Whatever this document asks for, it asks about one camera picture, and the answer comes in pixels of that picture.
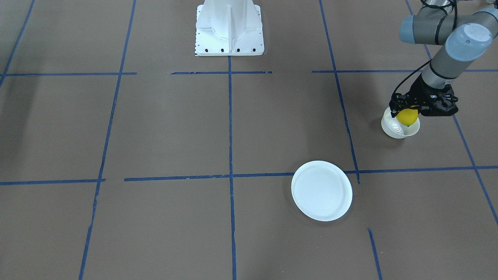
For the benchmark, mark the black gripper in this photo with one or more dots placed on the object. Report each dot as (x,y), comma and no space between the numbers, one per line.
(417,90)

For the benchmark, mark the yellow lemon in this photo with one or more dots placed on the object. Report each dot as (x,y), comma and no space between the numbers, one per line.
(407,117)

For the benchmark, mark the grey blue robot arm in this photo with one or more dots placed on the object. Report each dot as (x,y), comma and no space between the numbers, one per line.
(462,40)

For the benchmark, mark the white bowl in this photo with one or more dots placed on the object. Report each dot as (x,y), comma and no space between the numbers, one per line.
(393,128)

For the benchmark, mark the white round plate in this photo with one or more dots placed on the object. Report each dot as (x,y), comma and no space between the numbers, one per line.
(321,191)

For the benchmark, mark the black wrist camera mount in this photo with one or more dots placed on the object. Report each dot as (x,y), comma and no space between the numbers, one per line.
(397,104)

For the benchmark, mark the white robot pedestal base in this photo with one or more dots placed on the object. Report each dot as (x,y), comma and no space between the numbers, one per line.
(229,28)

